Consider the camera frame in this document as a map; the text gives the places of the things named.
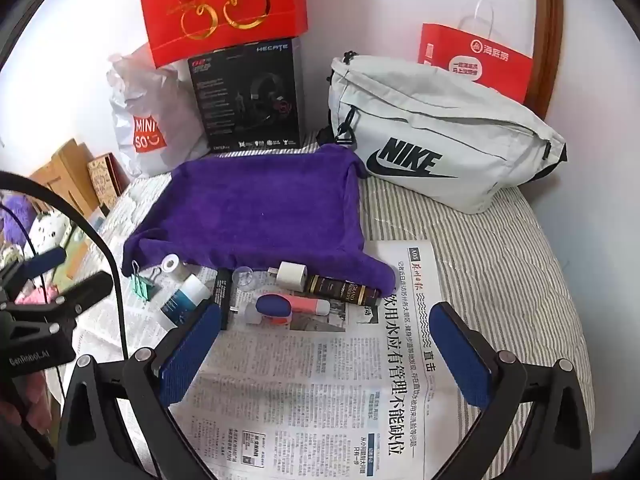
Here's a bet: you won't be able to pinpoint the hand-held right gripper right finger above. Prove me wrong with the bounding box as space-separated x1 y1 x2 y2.
428 301 594 480

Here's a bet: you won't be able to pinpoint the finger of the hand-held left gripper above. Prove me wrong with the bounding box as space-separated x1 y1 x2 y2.
0 247 69 294
0 270 114 334

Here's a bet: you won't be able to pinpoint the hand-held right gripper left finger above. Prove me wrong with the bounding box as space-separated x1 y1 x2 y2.
57 303 222 480

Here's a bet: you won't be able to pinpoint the blue white bottle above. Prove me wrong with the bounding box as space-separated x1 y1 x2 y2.
159 276 213 331

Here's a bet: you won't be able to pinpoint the green binder clip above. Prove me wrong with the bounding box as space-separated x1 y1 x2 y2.
129 261 162 304

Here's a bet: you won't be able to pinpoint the white tape roll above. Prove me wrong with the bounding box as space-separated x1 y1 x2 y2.
161 254 192 281

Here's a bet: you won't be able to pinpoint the blue orange small gadget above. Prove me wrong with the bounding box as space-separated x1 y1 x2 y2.
255 294 294 327

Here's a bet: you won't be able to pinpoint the pink tube white cap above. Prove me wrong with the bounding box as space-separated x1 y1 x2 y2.
235 296 331 329

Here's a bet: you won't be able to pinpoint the dark tube gold label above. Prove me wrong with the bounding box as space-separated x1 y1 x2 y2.
306 275 383 307

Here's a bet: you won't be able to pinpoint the person's left hand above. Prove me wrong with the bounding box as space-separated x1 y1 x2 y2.
0 377 53 436

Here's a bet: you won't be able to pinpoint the white spotted plush toy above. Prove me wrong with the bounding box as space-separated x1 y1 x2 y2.
27 210 76 257

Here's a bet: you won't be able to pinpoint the pink cloth item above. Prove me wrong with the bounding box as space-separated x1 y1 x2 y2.
14 280 57 307

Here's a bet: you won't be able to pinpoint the green cloth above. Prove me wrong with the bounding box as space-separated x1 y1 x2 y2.
64 225 102 282

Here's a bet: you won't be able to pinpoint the black stick tube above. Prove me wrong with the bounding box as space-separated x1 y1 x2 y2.
212 268 233 332

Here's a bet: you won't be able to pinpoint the striped bed sheet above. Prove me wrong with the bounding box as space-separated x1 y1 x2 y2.
65 130 597 480

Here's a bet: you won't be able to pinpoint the wooden box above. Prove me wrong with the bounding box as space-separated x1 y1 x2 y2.
29 139 102 222

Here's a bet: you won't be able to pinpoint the patterned cardboard box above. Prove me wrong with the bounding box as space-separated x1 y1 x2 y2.
87 153 127 209

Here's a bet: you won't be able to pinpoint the white charger plug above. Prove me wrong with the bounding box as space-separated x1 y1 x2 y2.
268 261 312 292

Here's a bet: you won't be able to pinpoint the newspaper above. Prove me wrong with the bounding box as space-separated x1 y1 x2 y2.
80 240 448 480

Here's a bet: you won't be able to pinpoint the purple towel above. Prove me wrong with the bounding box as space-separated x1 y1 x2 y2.
122 143 396 301

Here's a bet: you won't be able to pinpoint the white plastic shopping bag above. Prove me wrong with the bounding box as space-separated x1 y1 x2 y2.
106 42 211 178

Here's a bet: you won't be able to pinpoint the grey waist bag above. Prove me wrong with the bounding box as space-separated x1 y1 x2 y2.
316 51 568 216

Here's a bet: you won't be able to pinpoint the black headset box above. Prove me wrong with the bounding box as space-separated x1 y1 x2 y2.
187 36 307 153

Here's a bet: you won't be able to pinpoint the red gift bag gold print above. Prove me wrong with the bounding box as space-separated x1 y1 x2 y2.
137 0 309 69

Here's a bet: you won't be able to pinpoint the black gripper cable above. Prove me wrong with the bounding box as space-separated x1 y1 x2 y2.
0 171 129 362

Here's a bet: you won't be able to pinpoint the red paper bag white handles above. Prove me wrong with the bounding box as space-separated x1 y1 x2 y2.
419 0 535 106

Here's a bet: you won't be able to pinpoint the brown wooden frame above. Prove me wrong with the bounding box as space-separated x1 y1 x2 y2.
530 0 567 122

